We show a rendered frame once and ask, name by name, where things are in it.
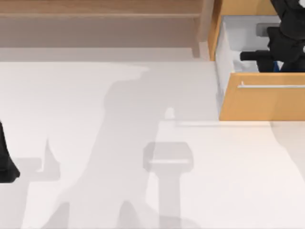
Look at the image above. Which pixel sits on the small blue object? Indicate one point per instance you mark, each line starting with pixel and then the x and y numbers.
pixel 276 66

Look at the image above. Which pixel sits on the pale wooden drawer front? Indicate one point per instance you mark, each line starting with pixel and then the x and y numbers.
pixel 262 102

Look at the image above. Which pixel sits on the grey pierced drawer inside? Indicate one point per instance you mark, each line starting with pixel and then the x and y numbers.
pixel 240 35

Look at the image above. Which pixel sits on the wooden drawer cabinet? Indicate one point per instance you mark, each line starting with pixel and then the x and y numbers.
pixel 215 14

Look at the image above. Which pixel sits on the wooden open shelf unit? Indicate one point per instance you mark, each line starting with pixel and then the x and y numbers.
pixel 100 26

